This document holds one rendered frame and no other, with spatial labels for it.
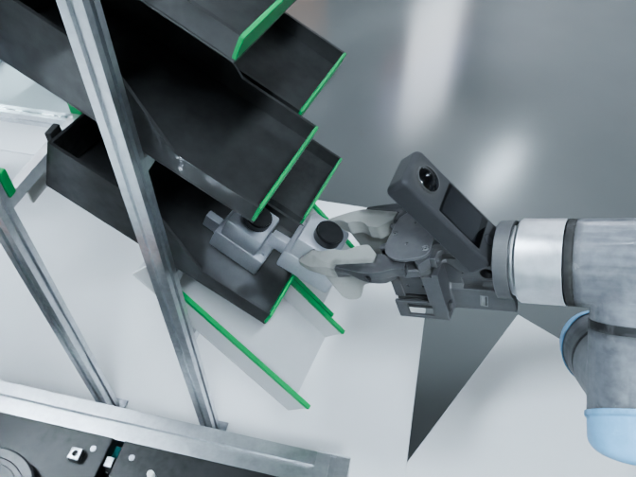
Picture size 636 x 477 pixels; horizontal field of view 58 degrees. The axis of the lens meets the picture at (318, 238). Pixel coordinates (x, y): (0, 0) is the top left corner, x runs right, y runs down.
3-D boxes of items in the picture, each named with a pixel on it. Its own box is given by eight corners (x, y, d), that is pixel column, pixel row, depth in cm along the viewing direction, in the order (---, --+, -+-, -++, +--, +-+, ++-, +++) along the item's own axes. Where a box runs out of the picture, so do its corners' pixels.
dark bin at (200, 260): (311, 244, 72) (335, 213, 66) (264, 325, 64) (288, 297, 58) (118, 119, 70) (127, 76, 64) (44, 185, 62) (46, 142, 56)
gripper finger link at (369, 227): (332, 258, 66) (400, 274, 60) (315, 220, 63) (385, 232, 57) (346, 241, 68) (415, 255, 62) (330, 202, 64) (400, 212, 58)
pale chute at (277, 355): (325, 335, 86) (344, 330, 83) (288, 411, 78) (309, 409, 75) (188, 204, 77) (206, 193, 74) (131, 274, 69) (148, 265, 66)
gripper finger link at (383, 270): (335, 288, 55) (426, 279, 52) (330, 276, 54) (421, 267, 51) (344, 255, 59) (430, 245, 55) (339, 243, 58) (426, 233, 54)
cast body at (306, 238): (340, 266, 66) (363, 234, 61) (325, 294, 63) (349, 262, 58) (277, 228, 66) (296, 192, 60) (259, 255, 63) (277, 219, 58)
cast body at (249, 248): (272, 250, 69) (292, 220, 63) (254, 275, 66) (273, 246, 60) (214, 209, 68) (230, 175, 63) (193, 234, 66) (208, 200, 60)
